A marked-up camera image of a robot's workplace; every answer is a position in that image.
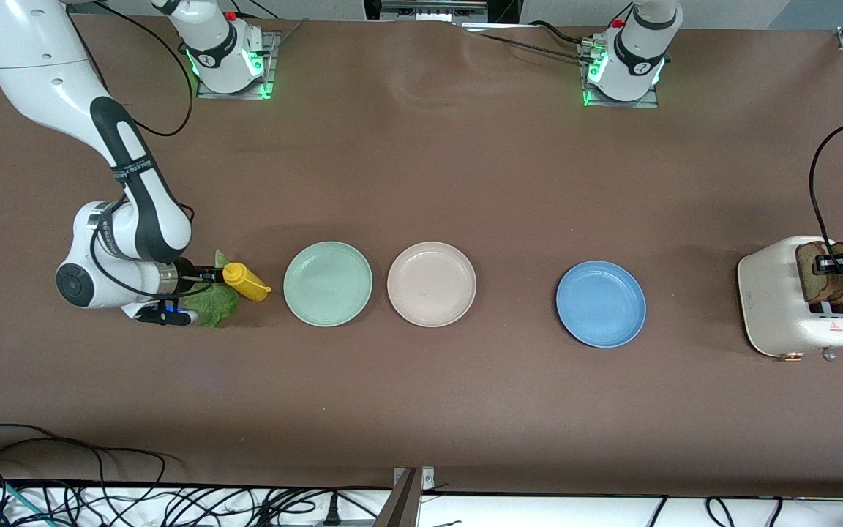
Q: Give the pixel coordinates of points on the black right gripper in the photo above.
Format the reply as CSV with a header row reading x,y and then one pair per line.
x,y
186,275

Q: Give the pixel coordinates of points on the green lettuce leaf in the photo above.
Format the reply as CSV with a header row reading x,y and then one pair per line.
x,y
216,307

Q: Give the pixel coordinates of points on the yellow mustard squeeze bottle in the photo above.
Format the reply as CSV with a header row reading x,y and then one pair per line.
x,y
246,282

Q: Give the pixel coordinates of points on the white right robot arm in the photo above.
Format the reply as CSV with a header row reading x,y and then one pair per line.
x,y
41,73

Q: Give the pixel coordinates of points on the light green plate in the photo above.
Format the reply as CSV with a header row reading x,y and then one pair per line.
x,y
328,284

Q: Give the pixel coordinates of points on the beige plate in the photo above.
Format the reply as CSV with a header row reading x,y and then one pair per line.
x,y
432,284

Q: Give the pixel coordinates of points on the blue plate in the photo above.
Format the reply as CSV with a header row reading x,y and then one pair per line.
x,y
601,304

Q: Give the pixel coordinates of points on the cream white toaster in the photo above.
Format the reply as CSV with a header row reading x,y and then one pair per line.
x,y
773,307

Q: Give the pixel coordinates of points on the black power plug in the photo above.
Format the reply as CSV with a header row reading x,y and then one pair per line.
x,y
331,516

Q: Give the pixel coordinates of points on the grey electronics box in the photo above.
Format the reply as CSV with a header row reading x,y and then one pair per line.
x,y
432,9

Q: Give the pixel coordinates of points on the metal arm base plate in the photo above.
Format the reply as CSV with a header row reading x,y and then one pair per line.
x,y
623,104
235,95

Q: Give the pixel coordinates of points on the grey metal camera post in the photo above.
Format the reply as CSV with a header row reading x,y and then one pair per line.
x,y
405,505

